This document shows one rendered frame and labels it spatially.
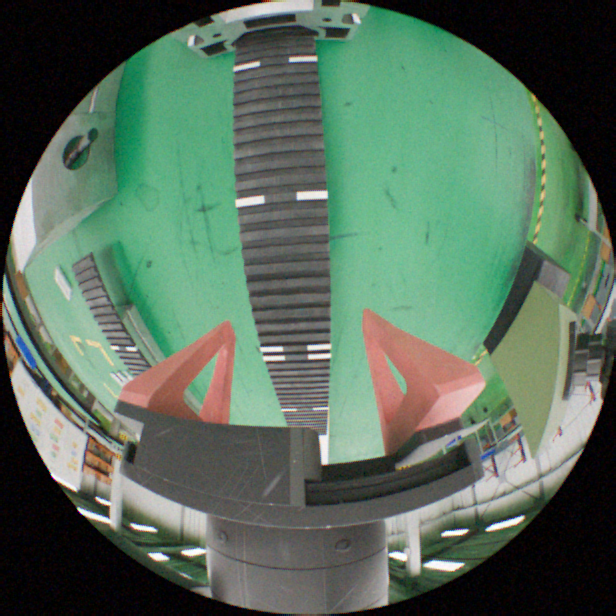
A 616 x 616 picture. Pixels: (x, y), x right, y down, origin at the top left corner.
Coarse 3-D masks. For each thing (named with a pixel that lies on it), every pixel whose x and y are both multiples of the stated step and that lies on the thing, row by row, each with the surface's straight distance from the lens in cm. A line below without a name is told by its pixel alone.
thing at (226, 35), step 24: (288, 0) 16; (312, 0) 15; (336, 0) 16; (192, 24) 15; (216, 24) 15; (240, 24) 16; (264, 24) 16; (288, 24) 16; (312, 24) 16; (336, 24) 16; (192, 48) 17; (216, 48) 19
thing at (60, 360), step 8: (608, 232) 479; (608, 240) 477; (608, 248) 475; (608, 256) 473; (16, 272) 396; (24, 288) 371; (24, 296) 371; (592, 296) 474; (592, 304) 472; (584, 312) 472; (56, 352) 428; (56, 360) 401; (64, 360) 396; (64, 368) 402; (64, 408) 456; (504, 416) 596; (512, 416) 587; (504, 424) 601
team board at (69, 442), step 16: (16, 368) 297; (16, 384) 300; (32, 384) 305; (32, 400) 308; (48, 400) 316; (32, 416) 313; (48, 416) 320; (64, 416) 324; (32, 432) 318; (48, 432) 325; (64, 432) 336; (80, 432) 350; (48, 448) 331; (64, 448) 341; (80, 448) 355; (48, 464) 339; (64, 464) 348; (80, 464) 361; (64, 480) 356
